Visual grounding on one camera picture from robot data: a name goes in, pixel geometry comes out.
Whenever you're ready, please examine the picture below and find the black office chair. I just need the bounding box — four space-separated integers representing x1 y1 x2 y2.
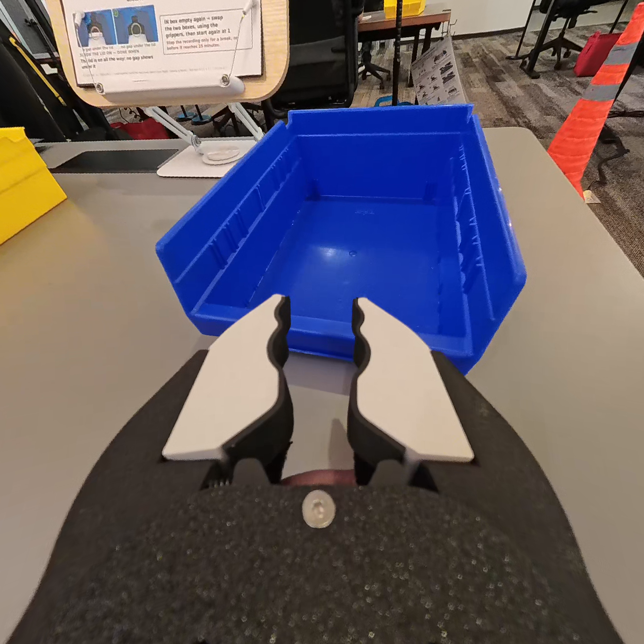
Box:
505 0 588 79
262 0 360 117

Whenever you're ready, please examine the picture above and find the black and yellow jacket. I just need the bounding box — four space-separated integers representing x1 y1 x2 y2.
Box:
0 20 111 143

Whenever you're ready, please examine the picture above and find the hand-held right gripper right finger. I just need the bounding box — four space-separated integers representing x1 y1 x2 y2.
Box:
347 297 475 487

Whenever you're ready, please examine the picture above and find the printed instruction sheet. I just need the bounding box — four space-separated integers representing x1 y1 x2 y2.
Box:
60 0 263 87

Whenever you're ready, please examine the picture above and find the laminated floor sheet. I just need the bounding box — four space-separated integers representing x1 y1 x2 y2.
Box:
410 33 467 107

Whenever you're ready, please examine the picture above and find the black pole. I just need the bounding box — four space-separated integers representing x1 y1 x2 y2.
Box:
391 0 407 107

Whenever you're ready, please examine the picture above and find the white stand base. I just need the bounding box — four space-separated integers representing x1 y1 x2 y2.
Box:
146 103 258 179

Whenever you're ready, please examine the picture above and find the instruction sheet on stand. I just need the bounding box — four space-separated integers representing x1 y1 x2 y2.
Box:
45 0 291 108

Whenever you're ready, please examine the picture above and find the red bag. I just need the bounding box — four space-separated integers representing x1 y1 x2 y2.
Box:
110 118 168 143
574 31 623 77

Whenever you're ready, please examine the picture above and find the yellow storage bin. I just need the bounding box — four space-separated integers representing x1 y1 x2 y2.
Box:
0 127 67 246

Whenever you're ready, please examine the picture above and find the blue storage bin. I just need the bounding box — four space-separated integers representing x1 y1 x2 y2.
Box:
155 103 528 375

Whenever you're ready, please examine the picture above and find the orange traffic cone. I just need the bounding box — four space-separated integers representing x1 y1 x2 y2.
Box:
547 5 644 200

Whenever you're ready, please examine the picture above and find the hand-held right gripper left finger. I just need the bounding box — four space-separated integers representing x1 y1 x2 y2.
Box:
162 294 294 485

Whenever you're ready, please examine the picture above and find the background wooden desk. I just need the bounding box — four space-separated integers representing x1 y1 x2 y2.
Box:
358 7 452 95

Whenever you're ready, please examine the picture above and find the grey table cable hatch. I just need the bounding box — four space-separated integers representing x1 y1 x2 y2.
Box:
38 148 180 175

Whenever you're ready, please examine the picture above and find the background yellow bin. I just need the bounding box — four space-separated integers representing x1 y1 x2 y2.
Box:
383 0 427 21

